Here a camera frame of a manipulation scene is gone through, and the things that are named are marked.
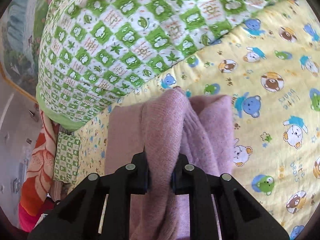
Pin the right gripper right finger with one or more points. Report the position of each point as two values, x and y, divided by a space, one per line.
220 208

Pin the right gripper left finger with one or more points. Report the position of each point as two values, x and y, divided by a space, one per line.
99 207

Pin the purple knit sweater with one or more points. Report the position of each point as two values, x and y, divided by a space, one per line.
200 127

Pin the green checkered pillow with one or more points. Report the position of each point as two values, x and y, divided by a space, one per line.
66 161

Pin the red white floral blanket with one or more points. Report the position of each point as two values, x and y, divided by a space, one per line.
39 176

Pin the yellow bear print bedsheet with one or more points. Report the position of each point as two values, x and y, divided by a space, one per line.
269 66

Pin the green checkered quilt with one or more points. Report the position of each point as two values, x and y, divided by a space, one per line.
94 52

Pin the framed landscape painting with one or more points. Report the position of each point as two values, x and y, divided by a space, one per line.
22 24

